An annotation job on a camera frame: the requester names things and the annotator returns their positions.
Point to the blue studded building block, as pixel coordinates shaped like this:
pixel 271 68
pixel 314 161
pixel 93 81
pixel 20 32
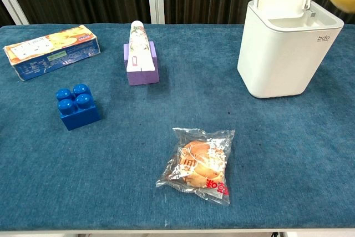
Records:
pixel 79 112

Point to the orange blue cracker box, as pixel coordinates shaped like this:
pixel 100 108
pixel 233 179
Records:
pixel 50 51

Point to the purple foam block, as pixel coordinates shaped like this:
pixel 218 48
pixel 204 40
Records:
pixel 142 77

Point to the white square container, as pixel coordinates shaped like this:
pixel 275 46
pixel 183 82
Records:
pixel 277 62

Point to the blue table cloth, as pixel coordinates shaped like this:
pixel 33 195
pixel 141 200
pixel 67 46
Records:
pixel 138 115

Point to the white floral toothpaste tube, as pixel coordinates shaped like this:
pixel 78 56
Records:
pixel 138 48

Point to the bread in clear wrapper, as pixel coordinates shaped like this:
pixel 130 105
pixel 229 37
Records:
pixel 198 165

